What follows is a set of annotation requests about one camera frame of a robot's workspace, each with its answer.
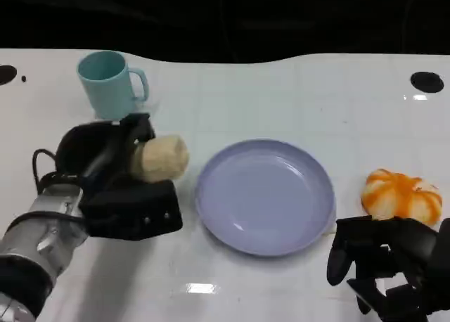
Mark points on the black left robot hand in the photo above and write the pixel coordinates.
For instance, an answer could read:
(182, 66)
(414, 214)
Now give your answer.
(95, 153)

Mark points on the lilac plate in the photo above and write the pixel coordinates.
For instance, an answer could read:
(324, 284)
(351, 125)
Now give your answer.
(265, 199)

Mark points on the pale green mug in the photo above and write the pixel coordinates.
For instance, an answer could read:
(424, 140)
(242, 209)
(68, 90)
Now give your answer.
(107, 86)

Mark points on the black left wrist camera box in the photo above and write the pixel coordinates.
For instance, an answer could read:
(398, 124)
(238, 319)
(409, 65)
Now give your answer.
(137, 213)

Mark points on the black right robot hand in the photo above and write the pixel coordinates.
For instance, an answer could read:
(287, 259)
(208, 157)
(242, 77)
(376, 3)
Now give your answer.
(404, 248)

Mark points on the orange and white bread roll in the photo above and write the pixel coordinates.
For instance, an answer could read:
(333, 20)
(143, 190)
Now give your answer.
(400, 197)

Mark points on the black round table grommet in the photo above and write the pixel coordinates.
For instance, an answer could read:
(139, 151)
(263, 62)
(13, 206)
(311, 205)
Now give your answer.
(427, 81)
(6, 75)

